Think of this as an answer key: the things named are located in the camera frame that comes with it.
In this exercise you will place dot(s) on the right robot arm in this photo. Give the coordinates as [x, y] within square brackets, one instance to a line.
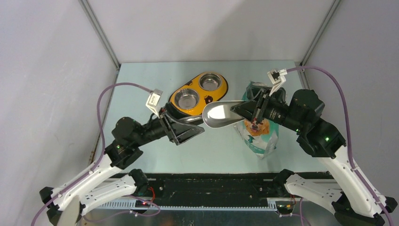
[357, 203]

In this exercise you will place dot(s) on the steel bowl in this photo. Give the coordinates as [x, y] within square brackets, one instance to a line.
[210, 81]
[186, 98]

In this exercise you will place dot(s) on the left steel bowl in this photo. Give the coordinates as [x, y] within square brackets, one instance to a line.
[186, 98]

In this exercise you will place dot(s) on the grey slotted cable duct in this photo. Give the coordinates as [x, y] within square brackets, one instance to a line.
[133, 204]

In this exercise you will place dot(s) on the green pet food bag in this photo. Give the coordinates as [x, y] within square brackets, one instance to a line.
[261, 138]

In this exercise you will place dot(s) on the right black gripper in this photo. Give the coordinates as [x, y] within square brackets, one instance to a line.
[254, 109]

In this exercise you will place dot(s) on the right steel bowl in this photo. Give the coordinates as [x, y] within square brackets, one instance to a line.
[210, 81]

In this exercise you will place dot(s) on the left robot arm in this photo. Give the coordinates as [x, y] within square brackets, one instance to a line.
[86, 191]

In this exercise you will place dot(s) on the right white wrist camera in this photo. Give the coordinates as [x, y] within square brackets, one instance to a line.
[277, 77]

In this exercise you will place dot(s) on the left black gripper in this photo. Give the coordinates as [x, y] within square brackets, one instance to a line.
[178, 133]

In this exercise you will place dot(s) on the yellow double bowl feeder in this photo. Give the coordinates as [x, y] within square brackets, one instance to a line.
[205, 97]

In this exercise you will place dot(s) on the metal food scoop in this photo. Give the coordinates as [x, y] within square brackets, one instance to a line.
[216, 115]

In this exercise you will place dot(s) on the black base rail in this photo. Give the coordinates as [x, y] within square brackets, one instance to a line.
[196, 188]

